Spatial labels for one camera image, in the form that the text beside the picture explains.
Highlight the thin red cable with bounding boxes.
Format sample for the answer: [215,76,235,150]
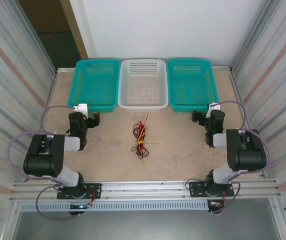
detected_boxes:
[132,114,150,158]

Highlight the thin black cable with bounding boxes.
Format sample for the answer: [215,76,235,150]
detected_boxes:
[130,129,150,160]

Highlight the thin yellow cable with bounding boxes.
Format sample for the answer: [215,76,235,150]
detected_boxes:
[137,126,149,145]
[136,141,159,169]

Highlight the teal perforated plastic basket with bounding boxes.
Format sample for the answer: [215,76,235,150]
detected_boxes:
[67,59,121,113]
[166,58,220,113]

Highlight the white perforated plastic basket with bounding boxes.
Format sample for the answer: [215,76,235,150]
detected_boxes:
[117,58,169,113]

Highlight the small black electronics board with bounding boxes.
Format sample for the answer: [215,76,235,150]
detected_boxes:
[207,199,225,215]
[69,202,93,216]

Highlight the brown wooden panel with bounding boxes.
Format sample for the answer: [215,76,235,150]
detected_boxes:
[19,0,71,33]

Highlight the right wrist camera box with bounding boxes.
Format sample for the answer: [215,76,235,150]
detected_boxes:
[206,102,220,118]

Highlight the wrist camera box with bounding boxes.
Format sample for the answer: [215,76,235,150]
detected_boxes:
[72,103,89,114]
[206,102,220,118]

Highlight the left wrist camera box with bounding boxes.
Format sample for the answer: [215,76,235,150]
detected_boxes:
[72,103,89,114]

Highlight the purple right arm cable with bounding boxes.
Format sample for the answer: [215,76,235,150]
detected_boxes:
[209,100,273,215]

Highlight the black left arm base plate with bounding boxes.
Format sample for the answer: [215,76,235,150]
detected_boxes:
[57,183,102,200]

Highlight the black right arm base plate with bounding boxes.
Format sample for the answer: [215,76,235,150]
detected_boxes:
[188,181,234,198]

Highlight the aluminium mounting rail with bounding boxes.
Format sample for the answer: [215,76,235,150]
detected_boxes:
[12,177,281,203]

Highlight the orange cable on floor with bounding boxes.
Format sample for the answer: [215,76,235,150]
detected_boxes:
[40,31,57,41]

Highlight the beige door frame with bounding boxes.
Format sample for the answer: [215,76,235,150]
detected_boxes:
[60,0,89,60]

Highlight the grey slotted cable duct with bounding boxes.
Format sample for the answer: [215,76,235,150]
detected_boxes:
[19,201,210,212]

